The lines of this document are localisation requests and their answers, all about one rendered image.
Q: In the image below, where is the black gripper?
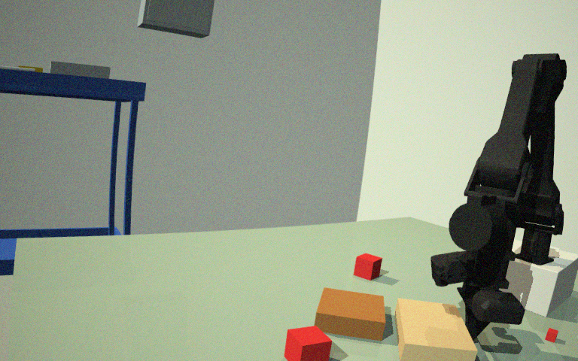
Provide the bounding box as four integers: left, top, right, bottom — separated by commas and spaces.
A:
457, 244, 525, 341

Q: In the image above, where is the orange rectangular block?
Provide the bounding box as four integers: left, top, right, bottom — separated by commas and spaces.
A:
314, 287, 386, 341

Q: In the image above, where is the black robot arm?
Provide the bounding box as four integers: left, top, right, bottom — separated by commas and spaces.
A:
430, 53, 567, 287

